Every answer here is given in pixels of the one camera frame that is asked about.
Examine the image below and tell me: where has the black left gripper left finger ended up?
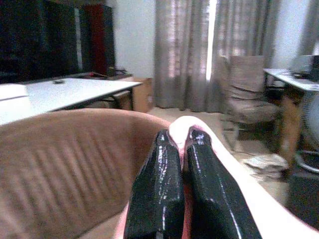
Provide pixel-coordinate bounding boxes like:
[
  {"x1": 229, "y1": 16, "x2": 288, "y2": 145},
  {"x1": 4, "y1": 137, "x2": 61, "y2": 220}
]
[{"x1": 124, "y1": 129, "x2": 185, "y2": 239}]

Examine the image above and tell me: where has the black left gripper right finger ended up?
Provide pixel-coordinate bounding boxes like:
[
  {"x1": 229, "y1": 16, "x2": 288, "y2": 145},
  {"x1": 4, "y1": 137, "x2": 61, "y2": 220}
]
[{"x1": 185, "y1": 127, "x2": 263, "y2": 239}]

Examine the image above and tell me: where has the pink pillow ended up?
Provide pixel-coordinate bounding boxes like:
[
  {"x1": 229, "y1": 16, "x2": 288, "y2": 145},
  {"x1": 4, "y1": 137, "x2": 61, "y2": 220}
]
[{"x1": 116, "y1": 116, "x2": 311, "y2": 239}]

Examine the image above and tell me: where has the brown fabric sofa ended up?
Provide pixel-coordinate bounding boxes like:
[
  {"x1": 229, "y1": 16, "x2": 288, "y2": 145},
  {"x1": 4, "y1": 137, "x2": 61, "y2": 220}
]
[{"x1": 0, "y1": 108, "x2": 175, "y2": 239}]

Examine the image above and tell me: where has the white crumpled cloth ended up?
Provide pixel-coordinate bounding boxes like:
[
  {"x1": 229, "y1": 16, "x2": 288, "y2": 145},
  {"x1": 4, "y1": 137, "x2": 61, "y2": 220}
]
[{"x1": 241, "y1": 152, "x2": 290, "y2": 180}]

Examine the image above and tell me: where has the black box speaker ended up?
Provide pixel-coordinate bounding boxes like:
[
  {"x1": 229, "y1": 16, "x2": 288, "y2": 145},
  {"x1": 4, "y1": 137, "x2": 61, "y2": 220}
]
[{"x1": 286, "y1": 173, "x2": 319, "y2": 218}]

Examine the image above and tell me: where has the brown cardboard box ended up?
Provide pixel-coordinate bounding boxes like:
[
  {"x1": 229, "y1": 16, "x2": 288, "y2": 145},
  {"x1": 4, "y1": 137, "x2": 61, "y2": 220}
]
[{"x1": 131, "y1": 77, "x2": 154, "y2": 113}]

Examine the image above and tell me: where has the black mesh electric fan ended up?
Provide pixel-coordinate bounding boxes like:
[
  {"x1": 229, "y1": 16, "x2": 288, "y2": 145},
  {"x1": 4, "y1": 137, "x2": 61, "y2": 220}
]
[{"x1": 296, "y1": 91, "x2": 319, "y2": 175}]

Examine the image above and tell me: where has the grey fabric chair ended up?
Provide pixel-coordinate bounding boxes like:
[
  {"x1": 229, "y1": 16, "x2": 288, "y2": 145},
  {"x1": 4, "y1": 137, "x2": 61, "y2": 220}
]
[{"x1": 218, "y1": 55, "x2": 283, "y2": 150}]

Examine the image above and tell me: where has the large white table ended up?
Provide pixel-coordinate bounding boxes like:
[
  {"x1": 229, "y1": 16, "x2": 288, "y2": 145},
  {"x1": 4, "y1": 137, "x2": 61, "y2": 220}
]
[{"x1": 0, "y1": 77, "x2": 144, "y2": 125}]

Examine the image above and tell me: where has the grey beige curtain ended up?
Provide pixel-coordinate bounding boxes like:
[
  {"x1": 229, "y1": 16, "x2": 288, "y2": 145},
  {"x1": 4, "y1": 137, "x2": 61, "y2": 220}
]
[
  {"x1": 211, "y1": 0, "x2": 275, "y2": 113},
  {"x1": 296, "y1": 0, "x2": 319, "y2": 57},
  {"x1": 153, "y1": 0, "x2": 212, "y2": 113}
]

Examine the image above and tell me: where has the pale glass top desk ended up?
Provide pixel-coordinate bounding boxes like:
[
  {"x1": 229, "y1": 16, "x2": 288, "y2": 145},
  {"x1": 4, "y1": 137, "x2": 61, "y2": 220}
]
[{"x1": 262, "y1": 67, "x2": 319, "y2": 93}]

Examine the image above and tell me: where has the dark tall cabinet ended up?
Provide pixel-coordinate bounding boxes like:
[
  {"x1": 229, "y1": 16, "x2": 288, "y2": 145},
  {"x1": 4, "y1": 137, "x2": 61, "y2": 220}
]
[{"x1": 0, "y1": 0, "x2": 117, "y2": 84}]

